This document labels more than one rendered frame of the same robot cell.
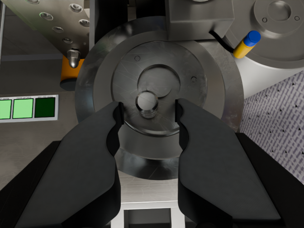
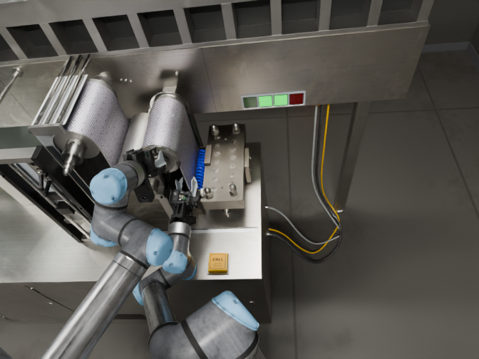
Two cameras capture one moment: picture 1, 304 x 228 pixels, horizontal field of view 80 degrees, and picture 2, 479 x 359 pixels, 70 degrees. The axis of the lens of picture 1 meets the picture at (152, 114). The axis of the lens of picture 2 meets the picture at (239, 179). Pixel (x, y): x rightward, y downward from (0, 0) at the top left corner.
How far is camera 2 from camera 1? 106 cm
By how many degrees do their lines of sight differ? 45
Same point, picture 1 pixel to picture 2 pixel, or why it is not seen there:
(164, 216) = (152, 22)
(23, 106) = (265, 102)
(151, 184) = (167, 61)
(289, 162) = (107, 125)
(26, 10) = (239, 161)
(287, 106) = (115, 142)
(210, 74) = not seen: hidden behind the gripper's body
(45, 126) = (249, 91)
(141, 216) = (171, 21)
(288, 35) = not seen: hidden behind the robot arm
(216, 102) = not seen: hidden behind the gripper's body
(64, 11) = (222, 160)
